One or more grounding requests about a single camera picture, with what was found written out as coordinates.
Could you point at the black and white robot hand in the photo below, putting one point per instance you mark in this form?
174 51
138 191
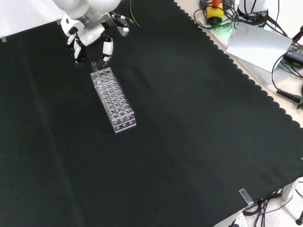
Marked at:
90 35

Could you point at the clear glass test tube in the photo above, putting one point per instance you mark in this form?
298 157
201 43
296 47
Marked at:
94 68

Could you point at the clear acrylic test tube rack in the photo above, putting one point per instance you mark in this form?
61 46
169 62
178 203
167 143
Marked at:
118 113

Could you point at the grey tape strip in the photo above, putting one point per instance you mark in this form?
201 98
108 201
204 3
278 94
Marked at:
4 39

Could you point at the black bench cloth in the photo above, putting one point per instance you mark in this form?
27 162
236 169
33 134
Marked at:
165 118

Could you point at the yellow stop button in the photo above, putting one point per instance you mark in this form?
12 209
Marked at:
214 14

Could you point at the pale board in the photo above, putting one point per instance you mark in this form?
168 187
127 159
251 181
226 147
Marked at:
258 45

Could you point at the black power adapter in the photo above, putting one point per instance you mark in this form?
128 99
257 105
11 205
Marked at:
294 53

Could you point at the black tripod leg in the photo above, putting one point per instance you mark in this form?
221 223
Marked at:
298 35

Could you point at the clear cloth clip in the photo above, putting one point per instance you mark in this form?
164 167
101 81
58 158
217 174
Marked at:
246 197

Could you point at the white power strip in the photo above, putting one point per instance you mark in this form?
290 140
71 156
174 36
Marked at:
237 220

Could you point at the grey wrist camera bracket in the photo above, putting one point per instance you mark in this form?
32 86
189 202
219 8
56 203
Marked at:
123 30

